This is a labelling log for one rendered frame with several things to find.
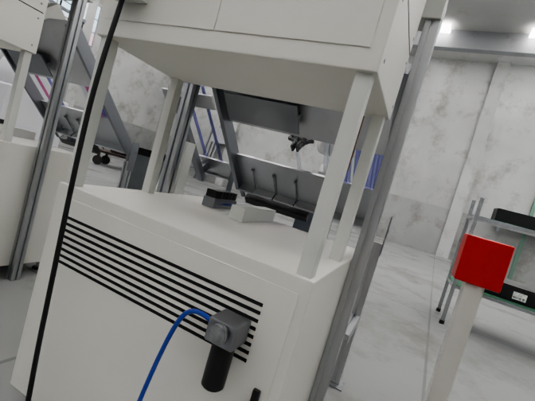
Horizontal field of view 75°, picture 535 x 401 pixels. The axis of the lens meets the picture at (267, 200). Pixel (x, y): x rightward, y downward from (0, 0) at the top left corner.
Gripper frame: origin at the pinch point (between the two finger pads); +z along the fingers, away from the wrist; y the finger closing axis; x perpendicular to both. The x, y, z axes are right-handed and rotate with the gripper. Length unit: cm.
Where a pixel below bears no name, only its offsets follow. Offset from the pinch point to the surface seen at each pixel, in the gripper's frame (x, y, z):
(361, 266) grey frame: 3, 40, 46
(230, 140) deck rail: 0.1, -30.1, 3.5
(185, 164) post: 18, -61, 6
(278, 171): 14.6, -9.8, 1.0
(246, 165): 15.0, -26.7, 0.6
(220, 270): -24, 20, 78
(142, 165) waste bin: 170, -300, -134
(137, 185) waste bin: 192, -303, -115
